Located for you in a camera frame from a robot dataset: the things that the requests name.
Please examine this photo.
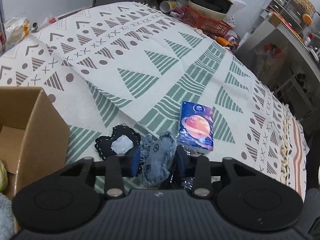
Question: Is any black stitched fabric piece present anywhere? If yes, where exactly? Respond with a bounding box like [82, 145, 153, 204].
[94, 125, 141, 160]

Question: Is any blue planet tissue pack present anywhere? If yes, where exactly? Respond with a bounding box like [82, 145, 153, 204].
[177, 101, 214, 154]

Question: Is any blue denim fabric piece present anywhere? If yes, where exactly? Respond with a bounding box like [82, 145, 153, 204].
[140, 131, 177, 187]

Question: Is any grey fluffy plush toy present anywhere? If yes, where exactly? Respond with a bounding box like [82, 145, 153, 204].
[0, 193, 15, 240]

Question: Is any brown cardboard box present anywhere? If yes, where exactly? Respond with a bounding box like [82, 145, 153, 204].
[1, 87, 73, 232]

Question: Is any patterned white bed blanket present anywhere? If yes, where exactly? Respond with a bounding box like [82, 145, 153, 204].
[1, 2, 309, 197]

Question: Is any white desk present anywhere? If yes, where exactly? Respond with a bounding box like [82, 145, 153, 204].
[235, 13, 319, 93]

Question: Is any red plastic basket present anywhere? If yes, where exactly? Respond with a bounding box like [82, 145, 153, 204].
[182, 5, 232, 37]

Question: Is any black and cream pot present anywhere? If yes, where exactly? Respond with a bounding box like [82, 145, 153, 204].
[188, 0, 233, 22]

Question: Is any yellow white plastic bag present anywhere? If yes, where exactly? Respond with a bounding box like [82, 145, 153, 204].
[4, 17, 30, 50]

